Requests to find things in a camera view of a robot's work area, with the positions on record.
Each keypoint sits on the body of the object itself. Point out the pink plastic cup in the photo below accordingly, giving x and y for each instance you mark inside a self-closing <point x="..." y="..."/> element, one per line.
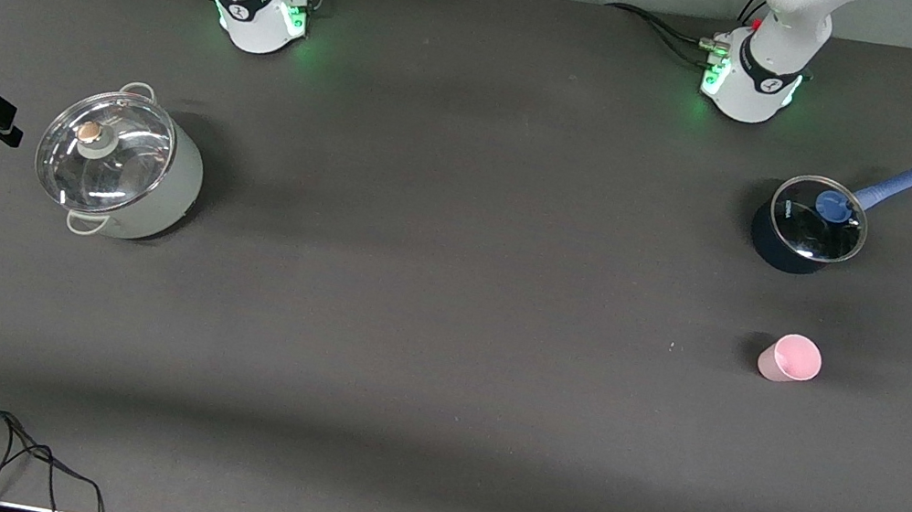
<point x="791" y="360"/>

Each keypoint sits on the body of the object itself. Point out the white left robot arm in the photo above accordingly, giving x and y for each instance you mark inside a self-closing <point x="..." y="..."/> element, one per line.
<point x="771" y="59"/>

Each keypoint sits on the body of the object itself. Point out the glass lid with wooden knob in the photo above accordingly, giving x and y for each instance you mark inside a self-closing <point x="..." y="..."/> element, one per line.
<point x="110" y="161"/>

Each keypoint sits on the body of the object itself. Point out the grey-green cooking pot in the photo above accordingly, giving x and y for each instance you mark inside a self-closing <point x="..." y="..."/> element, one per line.
<point x="170" y="190"/>

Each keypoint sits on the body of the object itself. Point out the glass lid with blue knob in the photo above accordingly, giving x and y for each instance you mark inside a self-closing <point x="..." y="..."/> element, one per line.
<point x="803" y="231"/>

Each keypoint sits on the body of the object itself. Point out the dark blue saucepan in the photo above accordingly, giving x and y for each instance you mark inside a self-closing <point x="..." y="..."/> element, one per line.
<point x="768" y="248"/>

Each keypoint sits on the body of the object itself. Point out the dark grey table mat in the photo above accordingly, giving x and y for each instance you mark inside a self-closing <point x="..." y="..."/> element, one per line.
<point x="442" y="337"/>

